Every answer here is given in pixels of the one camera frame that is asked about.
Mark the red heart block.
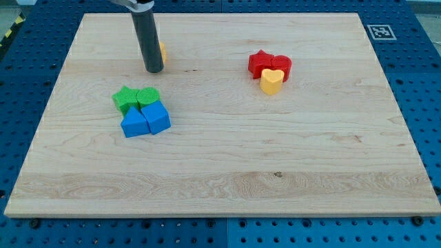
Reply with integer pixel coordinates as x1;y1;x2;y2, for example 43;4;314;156
271;55;292;83

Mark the blue cube block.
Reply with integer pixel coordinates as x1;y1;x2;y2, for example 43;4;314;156
141;101;171;134

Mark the yellow hexagon block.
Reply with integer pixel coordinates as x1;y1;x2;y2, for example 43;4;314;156
159;41;167;63

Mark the silver clamp mount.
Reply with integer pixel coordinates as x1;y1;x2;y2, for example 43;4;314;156
110;0;154;12

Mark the black bolt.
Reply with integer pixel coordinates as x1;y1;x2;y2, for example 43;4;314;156
411;216;424;227
28;218;41;229

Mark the green star block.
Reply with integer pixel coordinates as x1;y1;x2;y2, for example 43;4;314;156
112;85;139;116

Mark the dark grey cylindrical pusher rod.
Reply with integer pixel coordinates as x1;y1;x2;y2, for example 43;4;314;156
131;9;164;73

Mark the black bolt left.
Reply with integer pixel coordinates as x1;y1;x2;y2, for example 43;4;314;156
28;218;41;229

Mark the green circle block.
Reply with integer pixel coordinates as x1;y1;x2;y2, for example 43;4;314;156
136;87;160;108

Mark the white fiducial marker tag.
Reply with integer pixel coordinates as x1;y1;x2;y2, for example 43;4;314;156
367;24;396;41

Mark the blue pentagon house block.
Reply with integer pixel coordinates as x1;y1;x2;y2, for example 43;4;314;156
121;107;150;138

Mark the yellow heart block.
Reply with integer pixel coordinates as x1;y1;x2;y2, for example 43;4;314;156
260;69;285;95

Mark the light wooden board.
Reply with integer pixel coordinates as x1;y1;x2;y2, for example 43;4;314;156
5;13;440;218

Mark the red star block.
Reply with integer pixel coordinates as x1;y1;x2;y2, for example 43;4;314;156
248;50;274;79

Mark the black bolt right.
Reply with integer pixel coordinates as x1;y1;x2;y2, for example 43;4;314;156
411;216;424;227

